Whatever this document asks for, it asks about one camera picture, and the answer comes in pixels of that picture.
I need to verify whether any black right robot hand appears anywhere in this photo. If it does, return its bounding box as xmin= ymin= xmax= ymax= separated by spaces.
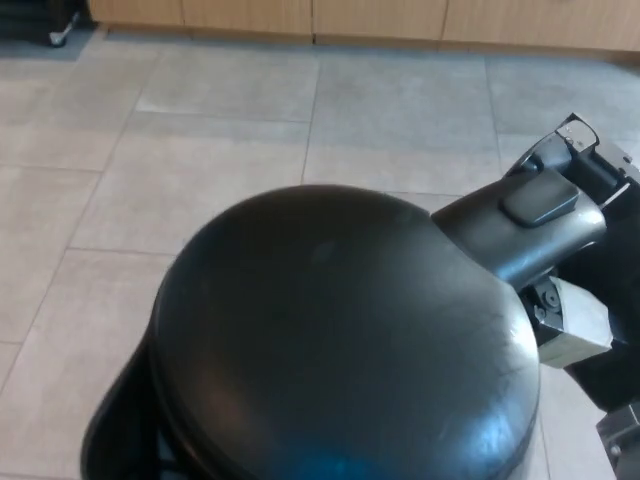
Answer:
xmin=502 ymin=112 xmax=640 ymax=415

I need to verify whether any black electric kettle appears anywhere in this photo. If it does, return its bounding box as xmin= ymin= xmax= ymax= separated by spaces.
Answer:
xmin=82 ymin=182 xmax=609 ymax=480

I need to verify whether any caster wheel with chrome leg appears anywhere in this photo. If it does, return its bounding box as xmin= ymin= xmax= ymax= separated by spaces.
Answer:
xmin=48 ymin=12 xmax=81 ymax=50

